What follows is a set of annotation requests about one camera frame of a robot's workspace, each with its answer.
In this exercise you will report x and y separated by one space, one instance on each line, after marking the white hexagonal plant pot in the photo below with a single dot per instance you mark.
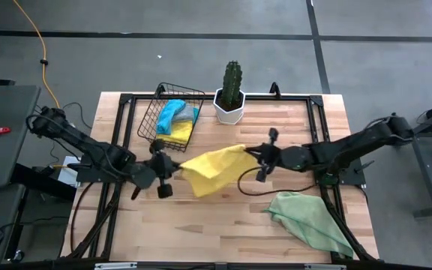
231 114

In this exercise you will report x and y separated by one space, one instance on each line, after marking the grey microfiber towel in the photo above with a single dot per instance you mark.
186 112

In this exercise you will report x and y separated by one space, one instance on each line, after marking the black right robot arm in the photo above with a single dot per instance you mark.
362 144

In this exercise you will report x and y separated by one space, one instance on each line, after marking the dark metal side stand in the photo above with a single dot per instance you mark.
426 157

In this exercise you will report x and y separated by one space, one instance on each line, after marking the silver metal bracket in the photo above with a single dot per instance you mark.
324 267
114 266

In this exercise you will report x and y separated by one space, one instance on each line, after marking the light green microfiber towel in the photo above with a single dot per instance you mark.
309 221

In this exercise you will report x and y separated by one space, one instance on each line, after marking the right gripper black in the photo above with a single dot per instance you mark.
291 157

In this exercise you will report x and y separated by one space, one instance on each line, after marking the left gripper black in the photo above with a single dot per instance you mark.
156 168

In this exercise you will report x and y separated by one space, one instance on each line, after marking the yellow microfiber towel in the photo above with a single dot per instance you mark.
216 168
180 133

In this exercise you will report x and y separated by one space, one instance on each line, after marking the grey side table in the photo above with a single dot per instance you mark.
6 131

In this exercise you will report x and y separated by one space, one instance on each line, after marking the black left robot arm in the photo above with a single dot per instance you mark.
84 144

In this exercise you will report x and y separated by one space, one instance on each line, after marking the black aluminium table frame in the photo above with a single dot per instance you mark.
294 98

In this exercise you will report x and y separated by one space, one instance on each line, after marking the white paper sheet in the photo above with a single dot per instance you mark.
65 174

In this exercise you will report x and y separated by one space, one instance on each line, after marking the light blue microfiber towel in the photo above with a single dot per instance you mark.
167 114

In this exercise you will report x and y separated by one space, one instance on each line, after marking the green cactus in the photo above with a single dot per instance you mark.
232 82

